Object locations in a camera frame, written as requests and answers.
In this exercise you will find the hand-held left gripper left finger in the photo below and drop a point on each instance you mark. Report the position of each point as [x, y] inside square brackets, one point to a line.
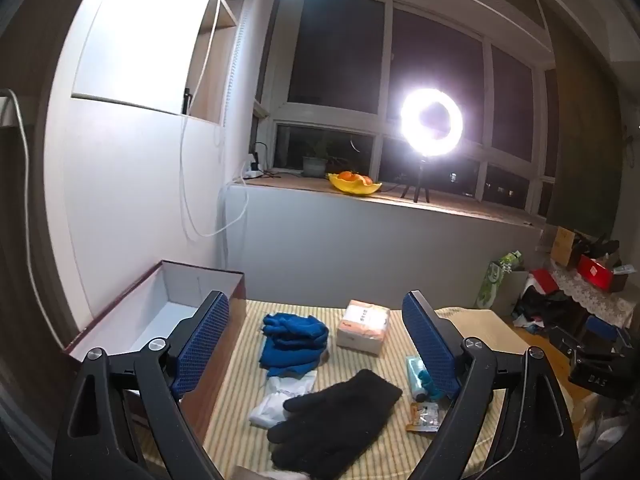
[202, 345]

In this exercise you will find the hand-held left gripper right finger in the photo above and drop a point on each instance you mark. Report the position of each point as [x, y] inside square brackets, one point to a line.
[430, 345]

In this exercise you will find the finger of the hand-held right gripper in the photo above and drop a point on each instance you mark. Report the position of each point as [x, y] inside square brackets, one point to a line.
[564, 342]
[600, 329]

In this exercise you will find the blue collapsible silicone cup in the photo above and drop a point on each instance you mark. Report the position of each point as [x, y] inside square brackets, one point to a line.
[429, 385]

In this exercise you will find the red-brown cardboard box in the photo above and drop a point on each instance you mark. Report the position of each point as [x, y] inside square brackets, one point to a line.
[165, 300]

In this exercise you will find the clear orange snack packet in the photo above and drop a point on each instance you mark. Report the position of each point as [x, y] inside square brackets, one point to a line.
[425, 417]

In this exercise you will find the black knit glove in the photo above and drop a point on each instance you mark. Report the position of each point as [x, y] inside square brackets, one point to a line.
[330, 417]

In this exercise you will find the white lace cloth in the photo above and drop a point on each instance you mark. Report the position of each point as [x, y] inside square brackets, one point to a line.
[595, 300]

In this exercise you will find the teal cream tube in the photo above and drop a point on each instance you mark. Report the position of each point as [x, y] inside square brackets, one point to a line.
[415, 372]

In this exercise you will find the dark clothes pile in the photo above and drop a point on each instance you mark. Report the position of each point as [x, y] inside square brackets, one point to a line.
[550, 307]

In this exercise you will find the orange white tissue pack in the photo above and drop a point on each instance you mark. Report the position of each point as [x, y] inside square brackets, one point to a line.
[362, 327]

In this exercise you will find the grey cardboard sheet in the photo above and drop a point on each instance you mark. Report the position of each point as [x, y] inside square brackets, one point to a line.
[512, 292]

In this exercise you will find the green snack packet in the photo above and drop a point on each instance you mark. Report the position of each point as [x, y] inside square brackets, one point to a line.
[492, 280]

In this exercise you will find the brown cardboard box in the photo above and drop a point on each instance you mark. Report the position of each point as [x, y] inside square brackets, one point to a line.
[563, 246]

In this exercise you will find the white sealed packet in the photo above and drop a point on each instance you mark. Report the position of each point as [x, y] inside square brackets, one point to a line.
[277, 400]

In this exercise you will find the striped yellow tablecloth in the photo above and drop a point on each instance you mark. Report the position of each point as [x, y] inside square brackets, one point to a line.
[235, 440]

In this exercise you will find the black tripod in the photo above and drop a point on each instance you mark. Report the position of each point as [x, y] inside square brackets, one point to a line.
[419, 182]

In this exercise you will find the yellow fruit bowl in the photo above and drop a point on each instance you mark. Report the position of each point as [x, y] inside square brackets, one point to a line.
[352, 187]

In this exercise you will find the orange fruit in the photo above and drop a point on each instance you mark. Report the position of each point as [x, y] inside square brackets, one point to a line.
[366, 179]
[347, 176]

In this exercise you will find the white power strip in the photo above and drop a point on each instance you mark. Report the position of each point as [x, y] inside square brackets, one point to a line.
[252, 172]

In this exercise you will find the dark green curtain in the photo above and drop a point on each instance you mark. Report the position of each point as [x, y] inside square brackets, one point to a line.
[590, 135]

